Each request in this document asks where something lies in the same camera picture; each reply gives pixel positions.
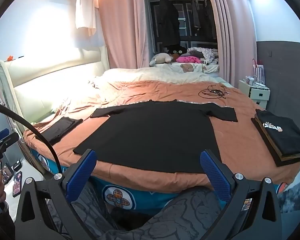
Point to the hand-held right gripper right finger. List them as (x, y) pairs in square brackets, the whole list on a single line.
[(215, 175)]

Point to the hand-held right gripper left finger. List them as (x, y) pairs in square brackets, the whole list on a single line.
[(81, 173)]

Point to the stack of folded clothes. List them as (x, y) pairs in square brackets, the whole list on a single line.
[(277, 158)]

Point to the dark hanging clothes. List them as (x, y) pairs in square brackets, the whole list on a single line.
[(195, 12)]

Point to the black smartphone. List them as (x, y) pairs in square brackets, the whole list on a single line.
[(17, 183)]

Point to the white side table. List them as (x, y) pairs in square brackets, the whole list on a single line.
[(27, 170)]

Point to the folded black garment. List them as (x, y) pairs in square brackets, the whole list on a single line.
[(61, 128)]

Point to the person's grey patterned pants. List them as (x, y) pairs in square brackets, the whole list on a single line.
[(170, 220)]

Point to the teal printed bed sheet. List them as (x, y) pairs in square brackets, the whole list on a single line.
[(150, 197)]

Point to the cream padded headboard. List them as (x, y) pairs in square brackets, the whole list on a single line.
[(52, 80)]

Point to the cream wrinkled bed sheet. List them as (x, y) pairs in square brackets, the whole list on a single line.
[(85, 97)]

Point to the folded black printed t-shirt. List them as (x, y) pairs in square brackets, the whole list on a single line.
[(285, 137)]

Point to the white nightstand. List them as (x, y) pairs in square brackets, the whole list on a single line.
[(255, 96)]

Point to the orange blanket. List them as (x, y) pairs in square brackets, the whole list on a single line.
[(180, 90)]

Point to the white power strip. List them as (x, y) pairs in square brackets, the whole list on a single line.
[(261, 85)]

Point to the bear print quilt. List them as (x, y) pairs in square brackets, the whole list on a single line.
[(190, 67)]

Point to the white striped bag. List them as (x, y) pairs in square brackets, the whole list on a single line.
[(258, 72)]

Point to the pink cloth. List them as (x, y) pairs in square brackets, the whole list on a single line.
[(187, 59)]

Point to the cream duvet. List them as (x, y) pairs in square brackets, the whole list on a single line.
[(152, 73)]

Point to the floral cloth pile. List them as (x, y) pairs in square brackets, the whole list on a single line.
[(207, 53)]

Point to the beige plush toy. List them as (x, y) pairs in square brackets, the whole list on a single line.
[(161, 58)]

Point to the black plush toy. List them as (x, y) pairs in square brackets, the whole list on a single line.
[(176, 50)]

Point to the pink curtain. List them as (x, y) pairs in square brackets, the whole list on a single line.
[(122, 22), (230, 30)]

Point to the white hanging garment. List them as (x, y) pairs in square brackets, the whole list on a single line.
[(85, 10)]

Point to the dark hanging coat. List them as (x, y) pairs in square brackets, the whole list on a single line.
[(168, 22)]

